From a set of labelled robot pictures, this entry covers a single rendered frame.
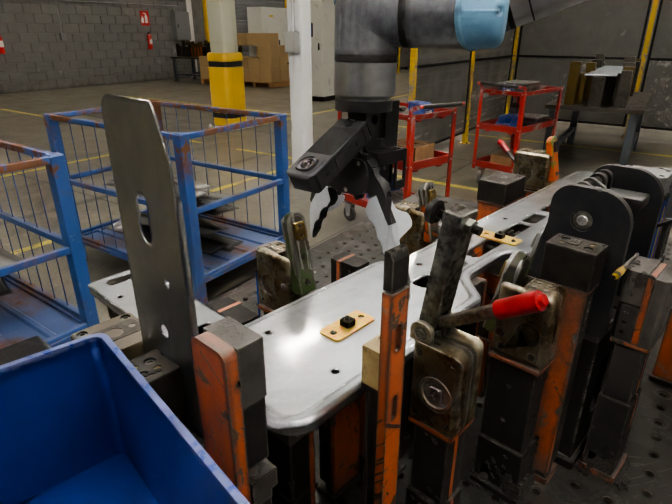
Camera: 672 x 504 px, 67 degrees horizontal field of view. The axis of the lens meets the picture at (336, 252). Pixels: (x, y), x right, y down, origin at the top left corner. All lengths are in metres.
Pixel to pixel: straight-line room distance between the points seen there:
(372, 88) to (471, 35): 0.12
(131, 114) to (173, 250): 0.12
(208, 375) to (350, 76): 0.39
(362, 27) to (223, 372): 0.41
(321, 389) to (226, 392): 0.28
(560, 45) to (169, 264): 8.27
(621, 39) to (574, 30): 0.63
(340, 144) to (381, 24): 0.14
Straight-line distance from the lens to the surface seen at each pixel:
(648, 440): 1.15
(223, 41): 8.12
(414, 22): 0.60
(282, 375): 0.65
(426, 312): 0.61
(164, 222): 0.47
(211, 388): 0.38
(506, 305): 0.56
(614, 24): 8.49
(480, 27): 0.60
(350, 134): 0.61
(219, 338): 0.36
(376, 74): 0.62
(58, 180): 2.31
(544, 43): 8.65
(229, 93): 8.11
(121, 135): 0.51
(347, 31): 0.62
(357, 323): 0.74
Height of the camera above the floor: 1.39
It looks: 23 degrees down
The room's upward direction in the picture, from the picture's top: straight up
